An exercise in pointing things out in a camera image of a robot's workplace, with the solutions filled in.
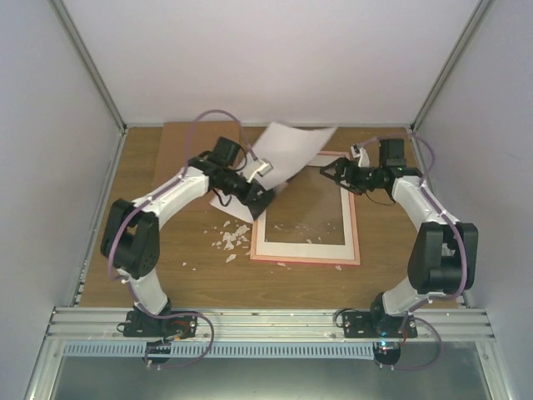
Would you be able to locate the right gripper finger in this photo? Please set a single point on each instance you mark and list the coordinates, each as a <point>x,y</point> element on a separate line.
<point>349,187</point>
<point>336,170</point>

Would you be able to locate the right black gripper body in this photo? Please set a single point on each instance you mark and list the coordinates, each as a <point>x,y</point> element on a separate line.
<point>362,181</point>

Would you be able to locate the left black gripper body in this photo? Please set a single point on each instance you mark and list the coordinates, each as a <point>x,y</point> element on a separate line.
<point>227,187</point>

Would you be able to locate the white photo mat board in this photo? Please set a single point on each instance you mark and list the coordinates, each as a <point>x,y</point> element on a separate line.
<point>304,248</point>

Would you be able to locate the pink wooden picture frame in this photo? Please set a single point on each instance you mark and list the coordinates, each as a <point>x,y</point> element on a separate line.
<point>356,233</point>

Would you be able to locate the dark landscape photo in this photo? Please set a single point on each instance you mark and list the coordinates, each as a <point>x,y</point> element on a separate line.
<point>289,150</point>

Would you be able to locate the brown cardboard backing sheet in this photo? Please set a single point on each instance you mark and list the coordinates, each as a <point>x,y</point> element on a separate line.
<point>178,144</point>

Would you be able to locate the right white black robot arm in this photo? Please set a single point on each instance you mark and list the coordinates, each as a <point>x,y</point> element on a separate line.
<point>442,263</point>

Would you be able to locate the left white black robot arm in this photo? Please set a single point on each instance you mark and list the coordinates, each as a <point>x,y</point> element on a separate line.
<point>131,239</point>

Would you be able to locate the white paint flake cluster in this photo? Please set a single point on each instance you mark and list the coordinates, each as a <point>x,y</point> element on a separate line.
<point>200,236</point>

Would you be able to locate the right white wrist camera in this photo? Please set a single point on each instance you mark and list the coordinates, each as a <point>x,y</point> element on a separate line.
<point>360,156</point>

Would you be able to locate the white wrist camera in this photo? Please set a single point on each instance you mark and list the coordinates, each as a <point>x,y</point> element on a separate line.
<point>259,167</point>
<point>360,156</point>

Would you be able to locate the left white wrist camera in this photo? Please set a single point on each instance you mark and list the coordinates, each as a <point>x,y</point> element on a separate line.
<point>259,167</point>

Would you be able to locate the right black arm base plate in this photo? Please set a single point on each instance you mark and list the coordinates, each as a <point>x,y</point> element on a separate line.
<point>359,324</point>

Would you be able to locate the grey slotted cable duct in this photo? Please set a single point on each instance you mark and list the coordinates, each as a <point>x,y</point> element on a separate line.
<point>328,350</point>

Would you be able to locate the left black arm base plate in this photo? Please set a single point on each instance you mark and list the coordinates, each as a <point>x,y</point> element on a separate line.
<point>138,324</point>

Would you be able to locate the right aluminium corner post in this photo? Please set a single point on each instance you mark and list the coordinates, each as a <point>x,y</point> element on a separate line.
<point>473,24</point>

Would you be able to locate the aluminium corner post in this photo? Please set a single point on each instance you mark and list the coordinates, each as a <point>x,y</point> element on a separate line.
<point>473,24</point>
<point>65,18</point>

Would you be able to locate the aluminium front rail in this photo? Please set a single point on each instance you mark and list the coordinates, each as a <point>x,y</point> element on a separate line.
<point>266,325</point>

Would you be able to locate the left aluminium corner post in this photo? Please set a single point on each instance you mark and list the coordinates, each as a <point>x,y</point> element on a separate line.
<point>65,18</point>

